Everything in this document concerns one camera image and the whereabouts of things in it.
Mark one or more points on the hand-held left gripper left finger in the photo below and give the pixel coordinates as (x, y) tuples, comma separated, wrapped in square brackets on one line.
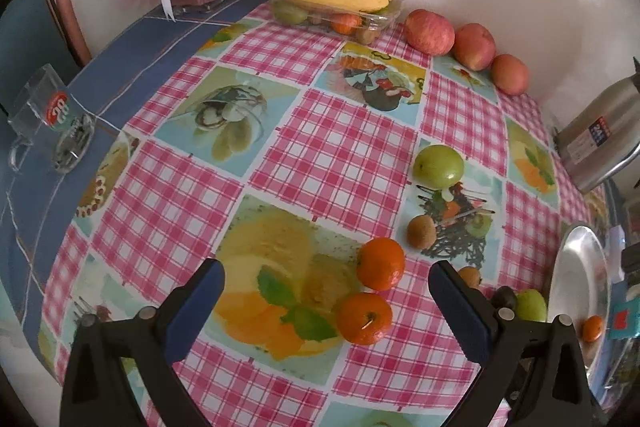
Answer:
[(195, 313)]

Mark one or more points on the stainless steel kettle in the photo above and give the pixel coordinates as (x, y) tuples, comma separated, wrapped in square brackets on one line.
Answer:
[(595, 142)]

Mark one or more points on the large green fruit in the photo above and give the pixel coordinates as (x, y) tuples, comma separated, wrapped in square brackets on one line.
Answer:
[(438, 164)]

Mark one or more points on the brown kiwi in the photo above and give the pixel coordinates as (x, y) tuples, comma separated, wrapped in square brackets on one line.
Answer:
[(422, 232)]

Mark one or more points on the small red apple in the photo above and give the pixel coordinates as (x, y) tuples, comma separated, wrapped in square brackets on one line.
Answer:
[(510, 74)]

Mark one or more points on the clear glass mug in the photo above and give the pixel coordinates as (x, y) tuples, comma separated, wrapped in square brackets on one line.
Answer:
[(45, 107)]

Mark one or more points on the clear plastic fruit container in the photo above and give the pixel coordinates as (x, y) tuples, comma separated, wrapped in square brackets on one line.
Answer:
[(385, 18)]

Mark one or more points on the small brown fruit in container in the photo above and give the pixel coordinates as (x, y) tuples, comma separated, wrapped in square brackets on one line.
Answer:
[(367, 36)]

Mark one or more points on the large red apple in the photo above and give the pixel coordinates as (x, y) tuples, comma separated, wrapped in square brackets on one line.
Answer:
[(429, 32)]

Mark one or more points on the small brown round fruit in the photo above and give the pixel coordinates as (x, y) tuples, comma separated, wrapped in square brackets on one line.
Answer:
[(470, 276)]

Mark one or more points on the green fruit in clear container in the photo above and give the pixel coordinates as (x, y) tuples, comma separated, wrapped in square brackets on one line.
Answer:
[(290, 13)]

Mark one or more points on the orange mandarin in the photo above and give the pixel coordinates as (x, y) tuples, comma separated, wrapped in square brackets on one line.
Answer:
[(381, 264), (592, 328), (364, 319)]

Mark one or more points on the orange in clear container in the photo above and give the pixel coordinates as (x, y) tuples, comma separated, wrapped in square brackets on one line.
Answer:
[(345, 24)]

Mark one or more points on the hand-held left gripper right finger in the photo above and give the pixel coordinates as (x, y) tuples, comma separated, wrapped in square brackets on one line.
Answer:
[(457, 313)]

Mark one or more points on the pink chair back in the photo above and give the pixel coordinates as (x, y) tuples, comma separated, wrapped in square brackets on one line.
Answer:
[(67, 17)]

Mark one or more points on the small green fruit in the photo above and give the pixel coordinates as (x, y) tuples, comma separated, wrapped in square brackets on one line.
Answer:
[(531, 306)]

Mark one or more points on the round metal plate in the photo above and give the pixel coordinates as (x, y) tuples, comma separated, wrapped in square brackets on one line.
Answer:
[(577, 267)]

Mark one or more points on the pink checkered printed tablecloth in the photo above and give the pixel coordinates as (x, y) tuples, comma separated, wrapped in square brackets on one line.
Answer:
[(325, 147)]

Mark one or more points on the medium red apple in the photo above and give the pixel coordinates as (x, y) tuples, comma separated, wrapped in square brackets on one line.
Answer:
[(474, 47)]

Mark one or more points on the blue tablecloth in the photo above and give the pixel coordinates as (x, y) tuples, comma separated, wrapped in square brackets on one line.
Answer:
[(125, 52)]

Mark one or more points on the teal box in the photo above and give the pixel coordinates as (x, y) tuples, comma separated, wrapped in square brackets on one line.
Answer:
[(625, 319)]

